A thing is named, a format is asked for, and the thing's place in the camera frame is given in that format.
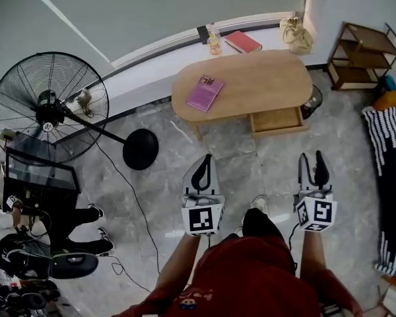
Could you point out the black standing fan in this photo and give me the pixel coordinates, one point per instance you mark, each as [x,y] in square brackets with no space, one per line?
[140,149]

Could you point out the small blue waste bin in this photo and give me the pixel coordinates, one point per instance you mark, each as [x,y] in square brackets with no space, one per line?
[391,84]

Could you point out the wooden drawer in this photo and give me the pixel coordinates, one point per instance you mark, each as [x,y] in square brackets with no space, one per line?
[277,121]

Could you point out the small black box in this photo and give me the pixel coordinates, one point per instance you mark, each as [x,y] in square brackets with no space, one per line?
[202,32]

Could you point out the brown wooden shelf rack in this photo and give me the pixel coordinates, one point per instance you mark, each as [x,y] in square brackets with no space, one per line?
[359,61]

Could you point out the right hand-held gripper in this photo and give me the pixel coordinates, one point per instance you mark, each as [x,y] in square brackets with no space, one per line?
[321,211]

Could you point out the yellow drink bottle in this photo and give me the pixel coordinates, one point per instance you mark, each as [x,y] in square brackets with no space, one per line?
[214,43]

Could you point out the pink book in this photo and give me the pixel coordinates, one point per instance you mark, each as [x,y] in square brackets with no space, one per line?
[204,92]

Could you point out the small brown toy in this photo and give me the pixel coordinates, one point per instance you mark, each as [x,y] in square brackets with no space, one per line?
[84,101]

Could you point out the beige cloth bag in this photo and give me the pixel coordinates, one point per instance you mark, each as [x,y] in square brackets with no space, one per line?
[297,36]

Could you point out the black office chair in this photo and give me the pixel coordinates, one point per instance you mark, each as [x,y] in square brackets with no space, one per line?
[72,264]

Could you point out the red book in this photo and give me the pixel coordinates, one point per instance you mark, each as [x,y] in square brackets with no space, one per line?
[243,41]

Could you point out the black glass display cabinet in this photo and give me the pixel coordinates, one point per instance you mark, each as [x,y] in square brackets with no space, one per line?
[39,187]

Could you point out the wooden coffee table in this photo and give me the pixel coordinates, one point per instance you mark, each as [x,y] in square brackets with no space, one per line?
[257,81]

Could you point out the person's left forearm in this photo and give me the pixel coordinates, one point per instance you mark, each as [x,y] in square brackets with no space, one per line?
[178,263]

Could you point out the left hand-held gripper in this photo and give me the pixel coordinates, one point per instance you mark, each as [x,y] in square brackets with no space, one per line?
[201,218]

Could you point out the person's right forearm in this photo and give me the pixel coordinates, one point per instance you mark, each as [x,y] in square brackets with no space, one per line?
[313,253]

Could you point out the person's white shoe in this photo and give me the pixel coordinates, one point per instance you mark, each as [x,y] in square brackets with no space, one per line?
[259,203]

